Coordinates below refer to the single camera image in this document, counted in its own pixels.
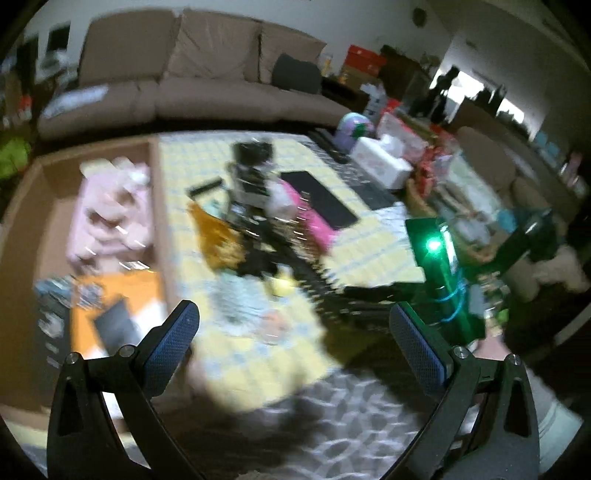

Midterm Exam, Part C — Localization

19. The orange plastic massager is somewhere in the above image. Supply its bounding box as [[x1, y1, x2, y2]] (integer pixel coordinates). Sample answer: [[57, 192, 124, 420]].
[[188, 201, 245, 270]]

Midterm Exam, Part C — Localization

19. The pink towel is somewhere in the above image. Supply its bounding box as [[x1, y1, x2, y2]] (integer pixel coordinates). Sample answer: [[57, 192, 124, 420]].
[[281, 180, 338, 254]]

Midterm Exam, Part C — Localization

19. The pink box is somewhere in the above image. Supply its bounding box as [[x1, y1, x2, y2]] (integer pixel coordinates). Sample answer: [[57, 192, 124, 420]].
[[66, 156, 154, 275]]

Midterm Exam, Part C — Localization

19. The orange hard drive box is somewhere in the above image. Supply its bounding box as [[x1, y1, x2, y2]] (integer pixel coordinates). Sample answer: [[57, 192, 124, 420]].
[[70, 270, 166, 359]]

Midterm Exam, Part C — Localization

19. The dark cushion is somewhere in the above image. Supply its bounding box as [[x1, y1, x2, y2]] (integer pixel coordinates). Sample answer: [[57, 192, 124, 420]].
[[271, 53, 322, 94]]

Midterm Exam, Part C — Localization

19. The black keyboard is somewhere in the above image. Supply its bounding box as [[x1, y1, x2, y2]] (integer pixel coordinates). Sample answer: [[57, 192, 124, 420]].
[[308, 128, 398, 211]]

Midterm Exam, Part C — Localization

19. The white tissue box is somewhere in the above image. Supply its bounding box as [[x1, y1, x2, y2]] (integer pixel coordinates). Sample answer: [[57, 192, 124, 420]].
[[349, 134, 414, 191]]

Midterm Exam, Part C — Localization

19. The brown sofa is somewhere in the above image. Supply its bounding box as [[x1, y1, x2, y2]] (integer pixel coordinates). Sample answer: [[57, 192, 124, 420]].
[[37, 9, 349, 142]]

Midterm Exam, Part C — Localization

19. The red box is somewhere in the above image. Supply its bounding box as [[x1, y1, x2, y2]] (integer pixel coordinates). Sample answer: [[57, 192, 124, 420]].
[[345, 45, 387, 76]]

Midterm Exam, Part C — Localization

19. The grey patterned rug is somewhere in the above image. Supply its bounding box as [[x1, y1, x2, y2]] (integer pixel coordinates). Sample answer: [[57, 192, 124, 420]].
[[156, 368, 440, 480]]

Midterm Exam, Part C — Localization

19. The yellow plaid table cloth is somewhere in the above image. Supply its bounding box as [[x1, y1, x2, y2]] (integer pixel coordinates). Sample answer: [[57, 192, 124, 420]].
[[159, 132, 424, 412]]

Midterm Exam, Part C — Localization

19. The cardboard box tray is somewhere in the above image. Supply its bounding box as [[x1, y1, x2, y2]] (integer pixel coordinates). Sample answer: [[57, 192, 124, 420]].
[[0, 138, 180, 416]]

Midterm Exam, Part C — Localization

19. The purple round container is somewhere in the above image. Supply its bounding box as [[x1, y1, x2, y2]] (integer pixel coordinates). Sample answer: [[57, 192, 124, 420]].
[[334, 112, 375, 153]]

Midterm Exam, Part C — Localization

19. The black flat stick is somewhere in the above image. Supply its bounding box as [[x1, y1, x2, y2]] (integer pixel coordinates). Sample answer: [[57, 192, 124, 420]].
[[186, 177, 224, 200]]

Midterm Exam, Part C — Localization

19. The green clothing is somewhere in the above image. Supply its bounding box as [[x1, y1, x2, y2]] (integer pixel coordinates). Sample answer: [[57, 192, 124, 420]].
[[0, 137, 31, 180]]

